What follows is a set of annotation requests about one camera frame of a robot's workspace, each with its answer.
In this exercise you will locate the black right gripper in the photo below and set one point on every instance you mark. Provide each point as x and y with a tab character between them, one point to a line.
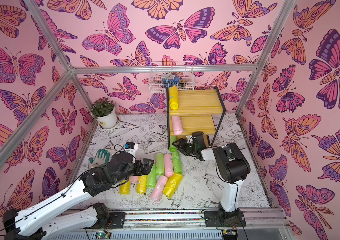
185	145

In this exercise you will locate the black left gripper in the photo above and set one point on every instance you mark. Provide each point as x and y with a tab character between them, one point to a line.
138	163

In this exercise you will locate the green roll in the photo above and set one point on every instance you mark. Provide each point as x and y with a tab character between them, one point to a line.
172	148
177	164
151	177
159	160

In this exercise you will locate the pink roll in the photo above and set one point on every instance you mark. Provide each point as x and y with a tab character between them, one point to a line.
158	189
134	179
177	125
168	165

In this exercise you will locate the yellow roll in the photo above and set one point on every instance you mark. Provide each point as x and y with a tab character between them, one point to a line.
141	186
172	184
174	97
124	189

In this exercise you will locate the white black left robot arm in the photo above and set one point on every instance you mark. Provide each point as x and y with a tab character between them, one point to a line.
45	219

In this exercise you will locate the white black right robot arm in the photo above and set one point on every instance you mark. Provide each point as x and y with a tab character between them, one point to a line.
232	168

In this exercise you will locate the wooden three-tier shelf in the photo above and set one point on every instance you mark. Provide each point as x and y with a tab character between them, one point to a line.
200	111

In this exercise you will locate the green grey work glove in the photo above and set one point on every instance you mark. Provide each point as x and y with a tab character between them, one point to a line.
101	157

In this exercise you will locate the potted green plant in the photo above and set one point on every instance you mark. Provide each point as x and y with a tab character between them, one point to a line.
103	110

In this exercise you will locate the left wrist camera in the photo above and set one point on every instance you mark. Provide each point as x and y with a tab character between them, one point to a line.
131	148

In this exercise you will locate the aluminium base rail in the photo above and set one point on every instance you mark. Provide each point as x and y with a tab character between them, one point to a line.
255	224

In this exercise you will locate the white wire basket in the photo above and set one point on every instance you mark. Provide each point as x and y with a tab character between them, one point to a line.
164	75

